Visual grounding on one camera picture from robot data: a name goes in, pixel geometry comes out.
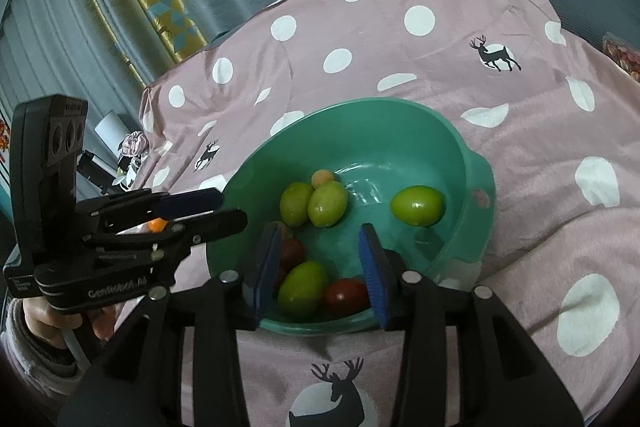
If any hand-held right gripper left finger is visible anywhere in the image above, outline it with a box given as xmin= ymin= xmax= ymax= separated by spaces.
xmin=57 ymin=222 xmax=286 ymax=427

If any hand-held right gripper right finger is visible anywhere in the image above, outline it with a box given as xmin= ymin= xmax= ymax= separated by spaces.
xmin=358 ymin=223 xmax=586 ymax=427

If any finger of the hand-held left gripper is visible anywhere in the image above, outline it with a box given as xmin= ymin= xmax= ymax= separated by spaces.
xmin=77 ymin=188 xmax=223 ymax=230
xmin=82 ymin=208 xmax=248 ymax=265

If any red tomato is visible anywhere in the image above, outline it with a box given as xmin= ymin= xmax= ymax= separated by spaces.
xmin=277 ymin=238 xmax=306 ymax=274
xmin=322 ymin=278 xmax=373 ymax=319

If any green plastic bowl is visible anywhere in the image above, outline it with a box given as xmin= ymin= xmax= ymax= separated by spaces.
xmin=206 ymin=98 xmax=496 ymax=338

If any person's left forearm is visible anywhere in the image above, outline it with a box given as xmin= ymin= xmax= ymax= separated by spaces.
xmin=5 ymin=307 xmax=91 ymax=388

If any person's left hand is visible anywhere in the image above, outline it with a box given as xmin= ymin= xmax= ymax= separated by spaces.
xmin=21 ymin=296 xmax=120 ymax=350

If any green jujube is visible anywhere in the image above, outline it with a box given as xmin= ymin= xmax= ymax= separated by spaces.
xmin=279 ymin=182 xmax=315 ymax=228
xmin=307 ymin=181 xmax=348 ymax=228
xmin=389 ymin=185 xmax=446 ymax=224
xmin=277 ymin=260 xmax=330 ymax=321

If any black floor stand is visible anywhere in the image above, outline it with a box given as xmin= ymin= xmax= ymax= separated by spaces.
xmin=77 ymin=149 xmax=123 ymax=195

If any pink flowery ornament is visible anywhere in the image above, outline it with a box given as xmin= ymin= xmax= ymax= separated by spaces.
xmin=118 ymin=132 xmax=151 ymax=158

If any pink polka-dot blanket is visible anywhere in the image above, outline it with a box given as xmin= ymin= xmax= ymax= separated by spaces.
xmin=120 ymin=0 xmax=640 ymax=427

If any red patterned packet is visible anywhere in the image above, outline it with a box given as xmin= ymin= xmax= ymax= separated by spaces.
xmin=602 ymin=32 xmax=640 ymax=82

